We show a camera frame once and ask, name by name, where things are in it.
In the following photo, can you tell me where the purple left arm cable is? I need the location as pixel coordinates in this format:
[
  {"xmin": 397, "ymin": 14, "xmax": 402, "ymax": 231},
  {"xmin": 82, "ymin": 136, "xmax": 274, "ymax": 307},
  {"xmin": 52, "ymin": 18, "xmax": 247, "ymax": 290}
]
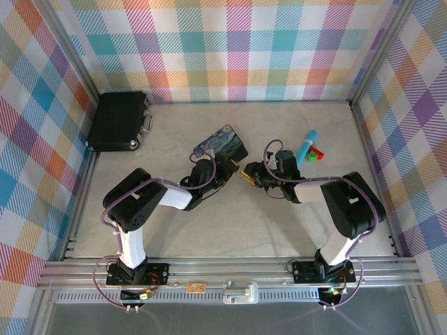
[{"xmin": 93, "ymin": 149, "xmax": 219, "ymax": 310}]

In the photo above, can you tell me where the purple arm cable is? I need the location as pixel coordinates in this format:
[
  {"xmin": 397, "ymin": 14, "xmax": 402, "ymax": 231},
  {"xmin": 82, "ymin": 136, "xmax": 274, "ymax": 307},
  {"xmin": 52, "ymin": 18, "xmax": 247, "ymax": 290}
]
[
  {"xmin": 263, "ymin": 139, "xmax": 382, "ymax": 311},
  {"xmin": 93, "ymin": 149, "xmax": 219, "ymax": 310}
]

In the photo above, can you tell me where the grey metal bracket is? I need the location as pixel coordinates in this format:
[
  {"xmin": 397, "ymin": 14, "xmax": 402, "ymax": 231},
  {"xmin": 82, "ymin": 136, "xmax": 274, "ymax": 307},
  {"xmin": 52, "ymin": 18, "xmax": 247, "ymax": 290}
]
[{"xmin": 222, "ymin": 279, "xmax": 260, "ymax": 305}]

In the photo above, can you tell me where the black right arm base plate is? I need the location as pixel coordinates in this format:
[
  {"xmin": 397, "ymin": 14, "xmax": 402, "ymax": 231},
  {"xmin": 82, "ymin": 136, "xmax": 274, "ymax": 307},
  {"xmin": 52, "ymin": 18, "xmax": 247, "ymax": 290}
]
[{"xmin": 291, "ymin": 260, "xmax": 358, "ymax": 285}]

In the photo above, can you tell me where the aluminium frame rail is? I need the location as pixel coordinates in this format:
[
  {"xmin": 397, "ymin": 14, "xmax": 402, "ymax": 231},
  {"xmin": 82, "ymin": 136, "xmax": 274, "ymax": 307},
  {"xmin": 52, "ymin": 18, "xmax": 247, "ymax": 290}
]
[{"xmin": 36, "ymin": 257, "xmax": 425, "ymax": 291}]

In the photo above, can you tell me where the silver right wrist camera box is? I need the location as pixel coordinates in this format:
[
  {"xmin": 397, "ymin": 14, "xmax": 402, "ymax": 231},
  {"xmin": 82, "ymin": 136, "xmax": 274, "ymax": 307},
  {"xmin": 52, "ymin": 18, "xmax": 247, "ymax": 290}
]
[{"xmin": 264, "ymin": 149, "xmax": 281, "ymax": 169}]

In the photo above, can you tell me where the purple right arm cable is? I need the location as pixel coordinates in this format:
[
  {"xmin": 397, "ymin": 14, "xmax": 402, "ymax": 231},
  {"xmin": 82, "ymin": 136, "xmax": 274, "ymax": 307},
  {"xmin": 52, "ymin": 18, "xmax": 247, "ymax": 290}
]
[{"xmin": 263, "ymin": 139, "xmax": 382, "ymax": 311}]

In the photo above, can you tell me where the light blue tube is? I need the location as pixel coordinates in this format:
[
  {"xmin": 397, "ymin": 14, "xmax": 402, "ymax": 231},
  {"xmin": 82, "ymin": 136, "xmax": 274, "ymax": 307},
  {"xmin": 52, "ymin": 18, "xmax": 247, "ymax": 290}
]
[{"xmin": 296, "ymin": 130, "xmax": 320, "ymax": 165}]

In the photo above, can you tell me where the black connector board with green light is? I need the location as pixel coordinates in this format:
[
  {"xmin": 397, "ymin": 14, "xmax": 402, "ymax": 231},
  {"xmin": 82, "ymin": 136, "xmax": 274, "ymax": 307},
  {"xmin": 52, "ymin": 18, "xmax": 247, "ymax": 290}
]
[{"xmin": 318, "ymin": 285, "xmax": 346, "ymax": 304}]

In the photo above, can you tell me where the aluminium frame post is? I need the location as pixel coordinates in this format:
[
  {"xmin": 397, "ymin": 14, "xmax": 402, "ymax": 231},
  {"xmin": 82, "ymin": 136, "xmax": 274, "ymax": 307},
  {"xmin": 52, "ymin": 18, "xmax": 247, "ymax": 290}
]
[
  {"xmin": 348, "ymin": 0, "xmax": 422, "ymax": 106},
  {"xmin": 43, "ymin": 0, "xmax": 103, "ymax": 103}
]

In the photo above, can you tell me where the black mini briefcase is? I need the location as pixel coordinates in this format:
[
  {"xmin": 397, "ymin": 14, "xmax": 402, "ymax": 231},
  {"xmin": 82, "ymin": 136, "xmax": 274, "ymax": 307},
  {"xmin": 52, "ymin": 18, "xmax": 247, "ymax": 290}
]
[{"xmin": 85, "ymin": 91, "xmax": 155, "ymax": 153}]

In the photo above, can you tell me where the starry night print box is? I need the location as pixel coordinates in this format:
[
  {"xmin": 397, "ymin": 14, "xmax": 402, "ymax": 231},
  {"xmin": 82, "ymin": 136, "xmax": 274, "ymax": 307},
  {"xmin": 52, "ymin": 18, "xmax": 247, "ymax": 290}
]
[{"xmin": 192, "ymin": 124, "xmax": 250, "ymax": 165}]

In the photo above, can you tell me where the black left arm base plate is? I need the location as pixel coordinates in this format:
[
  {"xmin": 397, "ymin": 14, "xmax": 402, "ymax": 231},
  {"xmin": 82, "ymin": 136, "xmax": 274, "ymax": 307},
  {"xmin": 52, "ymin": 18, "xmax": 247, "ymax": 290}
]
[{"xmin": 105, "ymin": 261, "xmax": 170, "ymax": 288}]

